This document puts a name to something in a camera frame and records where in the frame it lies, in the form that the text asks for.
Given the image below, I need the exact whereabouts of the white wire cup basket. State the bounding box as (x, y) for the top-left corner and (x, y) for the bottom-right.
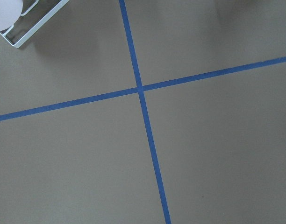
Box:
(0, 0), (69, 49)

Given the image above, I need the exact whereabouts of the pink cup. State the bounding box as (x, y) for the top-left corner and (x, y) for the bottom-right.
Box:
(0, 0), (23, 31)

